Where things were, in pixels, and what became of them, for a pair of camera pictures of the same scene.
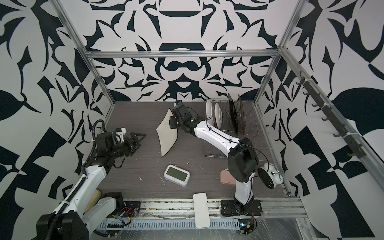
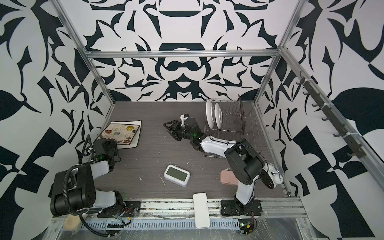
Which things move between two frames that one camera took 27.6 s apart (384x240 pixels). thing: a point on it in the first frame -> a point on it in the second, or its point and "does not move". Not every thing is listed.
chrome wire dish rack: x=239 y=118 does not move
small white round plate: x=210 y=111 does not move
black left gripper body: x=125 y=147 -> x=112 y=145
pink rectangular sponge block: x=226 y=178 does not move
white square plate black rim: x=167 y=136 -> x=134 y=142
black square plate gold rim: x=241 y=114 does not move
